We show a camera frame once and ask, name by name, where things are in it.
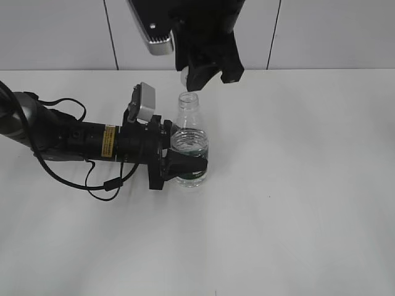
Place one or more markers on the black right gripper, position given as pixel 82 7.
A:
pixel 206 28

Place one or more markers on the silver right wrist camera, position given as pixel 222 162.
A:
pixel 152 20

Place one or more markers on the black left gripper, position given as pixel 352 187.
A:
pixel 143 143

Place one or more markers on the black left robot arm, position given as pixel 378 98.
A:
pixel 56 136

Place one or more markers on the white green bottle cap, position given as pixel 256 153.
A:
pixel 184 76

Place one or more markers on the clear green-label water bottle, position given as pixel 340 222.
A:
pixel 192 134

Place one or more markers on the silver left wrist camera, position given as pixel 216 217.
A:
pixel 143 103

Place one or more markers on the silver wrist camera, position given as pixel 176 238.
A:
pixel 143 103
pixel 152 20

